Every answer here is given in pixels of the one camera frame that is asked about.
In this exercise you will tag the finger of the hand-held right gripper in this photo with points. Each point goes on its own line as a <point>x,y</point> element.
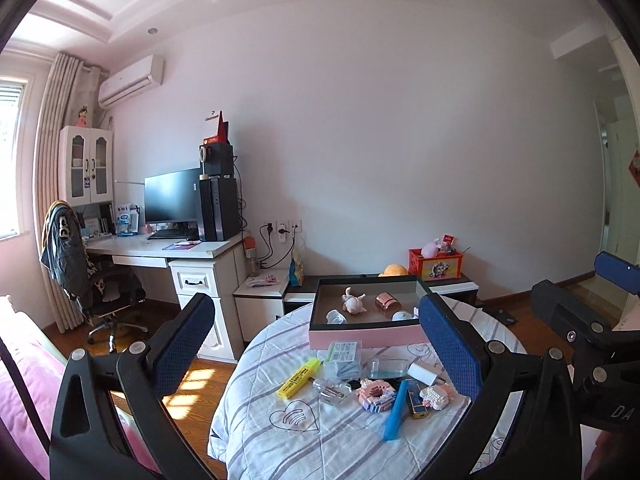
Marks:
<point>620,273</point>
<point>562,310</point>

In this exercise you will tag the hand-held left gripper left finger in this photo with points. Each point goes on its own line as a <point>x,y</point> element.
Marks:
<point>185,341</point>

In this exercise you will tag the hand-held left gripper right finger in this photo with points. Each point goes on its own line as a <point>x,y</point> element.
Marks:
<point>450,352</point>

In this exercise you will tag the white charger plug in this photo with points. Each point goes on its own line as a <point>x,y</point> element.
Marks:
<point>424,373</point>

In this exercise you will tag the pink white brick figure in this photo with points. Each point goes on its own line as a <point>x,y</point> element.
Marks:
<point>435,396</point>

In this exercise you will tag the gold lighter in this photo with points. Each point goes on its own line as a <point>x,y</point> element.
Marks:
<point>415,400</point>

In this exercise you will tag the blue pen tube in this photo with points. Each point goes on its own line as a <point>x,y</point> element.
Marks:
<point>395,412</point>

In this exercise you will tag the pink brick donut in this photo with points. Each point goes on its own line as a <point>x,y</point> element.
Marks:
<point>376,394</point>

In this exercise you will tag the pink cardboard box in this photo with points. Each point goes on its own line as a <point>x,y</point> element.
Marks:
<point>365,337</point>

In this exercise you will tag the yellow highlighter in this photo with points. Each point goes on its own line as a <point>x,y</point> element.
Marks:
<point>298,379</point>

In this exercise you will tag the clear glass bottle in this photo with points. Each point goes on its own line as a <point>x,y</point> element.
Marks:
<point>331,391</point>

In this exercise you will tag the small white ornament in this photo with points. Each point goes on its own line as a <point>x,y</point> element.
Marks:
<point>401,316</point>

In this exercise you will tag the clear round teal container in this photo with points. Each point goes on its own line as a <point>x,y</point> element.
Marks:
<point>390,367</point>

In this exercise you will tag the white desk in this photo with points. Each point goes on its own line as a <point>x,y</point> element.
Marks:
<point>200,280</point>

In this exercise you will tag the rose gold cup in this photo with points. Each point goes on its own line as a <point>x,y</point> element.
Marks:
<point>387,304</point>

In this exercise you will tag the white nightstand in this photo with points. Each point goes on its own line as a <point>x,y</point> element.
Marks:
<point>260,305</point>

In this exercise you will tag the black office chair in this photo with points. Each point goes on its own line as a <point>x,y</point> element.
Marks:
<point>112,295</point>

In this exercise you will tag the red storage box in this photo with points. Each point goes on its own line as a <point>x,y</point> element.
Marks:
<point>436,265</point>

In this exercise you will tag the white door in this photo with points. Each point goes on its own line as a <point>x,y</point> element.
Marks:
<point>617,180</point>

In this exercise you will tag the pink paper packet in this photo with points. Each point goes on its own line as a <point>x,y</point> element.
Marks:
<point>262,280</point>

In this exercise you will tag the yellow plush toy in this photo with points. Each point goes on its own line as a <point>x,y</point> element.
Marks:
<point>393,270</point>

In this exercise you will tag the pink plush toy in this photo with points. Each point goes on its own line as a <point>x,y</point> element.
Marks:
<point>430,249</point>

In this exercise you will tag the orange cap bottle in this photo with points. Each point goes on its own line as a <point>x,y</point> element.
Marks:
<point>251,257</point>

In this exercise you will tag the clear plastic box green label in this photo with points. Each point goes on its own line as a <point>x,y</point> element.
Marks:
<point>343,358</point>

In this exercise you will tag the black keyboard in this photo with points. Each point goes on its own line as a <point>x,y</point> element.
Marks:
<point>170,234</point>

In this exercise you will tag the small doll figurine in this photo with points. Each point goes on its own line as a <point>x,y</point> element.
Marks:
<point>353,303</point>

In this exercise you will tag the white scoop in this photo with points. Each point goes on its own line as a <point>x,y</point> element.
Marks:
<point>336,317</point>

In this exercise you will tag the blue snack bag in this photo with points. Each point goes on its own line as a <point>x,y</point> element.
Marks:
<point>297,267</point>

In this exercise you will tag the blue wipes pack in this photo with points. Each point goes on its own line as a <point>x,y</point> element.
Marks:
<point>126,220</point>

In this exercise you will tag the black computer tower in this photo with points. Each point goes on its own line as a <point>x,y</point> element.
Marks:
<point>219,208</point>

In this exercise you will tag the black computer monitor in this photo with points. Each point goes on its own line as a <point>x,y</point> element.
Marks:
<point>172,195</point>

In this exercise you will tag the grey jacket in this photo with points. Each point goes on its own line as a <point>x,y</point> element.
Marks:
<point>62,250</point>

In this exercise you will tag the white striped quilt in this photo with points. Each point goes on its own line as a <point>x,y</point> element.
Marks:
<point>320,440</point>

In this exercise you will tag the pink bed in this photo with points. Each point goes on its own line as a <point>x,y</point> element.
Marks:
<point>30,375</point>

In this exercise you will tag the black speaker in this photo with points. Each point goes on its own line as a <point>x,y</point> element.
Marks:
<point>216,160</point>

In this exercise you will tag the white glass door cabinet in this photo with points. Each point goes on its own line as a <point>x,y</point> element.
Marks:
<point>86,165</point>

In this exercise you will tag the red gift box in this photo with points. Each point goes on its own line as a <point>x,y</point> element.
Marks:
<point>218,130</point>

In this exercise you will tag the doll on cabinet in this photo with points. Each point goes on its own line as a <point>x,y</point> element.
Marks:
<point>82,116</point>

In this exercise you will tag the beige curtain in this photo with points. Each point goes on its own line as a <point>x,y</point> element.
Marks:
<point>57,125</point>

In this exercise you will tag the window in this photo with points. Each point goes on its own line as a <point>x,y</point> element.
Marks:
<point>10,160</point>

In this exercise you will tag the white air conditioner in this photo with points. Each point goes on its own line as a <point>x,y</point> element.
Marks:
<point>131,81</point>

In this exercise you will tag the white wall socket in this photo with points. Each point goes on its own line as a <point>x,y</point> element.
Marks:
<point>282,228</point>
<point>296,225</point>
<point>268,226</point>

